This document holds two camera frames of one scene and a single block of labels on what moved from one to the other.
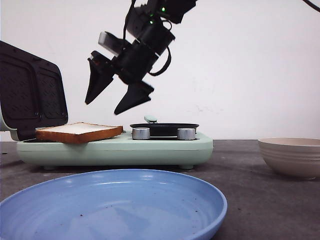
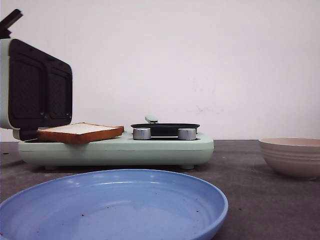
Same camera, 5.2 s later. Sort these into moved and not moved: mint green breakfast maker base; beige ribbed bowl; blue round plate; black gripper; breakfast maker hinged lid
Moved: breakfast maker hinged lid; black gripper
Not moved: blue round plate; mint green breakfast maker base; beige ribbed bowl
